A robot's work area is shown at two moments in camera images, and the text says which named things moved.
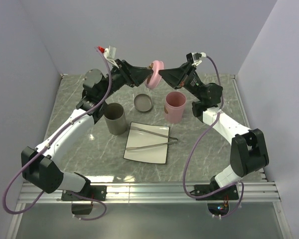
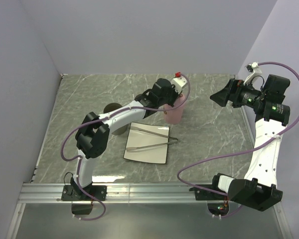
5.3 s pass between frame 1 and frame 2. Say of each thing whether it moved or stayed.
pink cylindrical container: stayed
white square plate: stayed
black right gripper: moved
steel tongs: stayed
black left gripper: moved
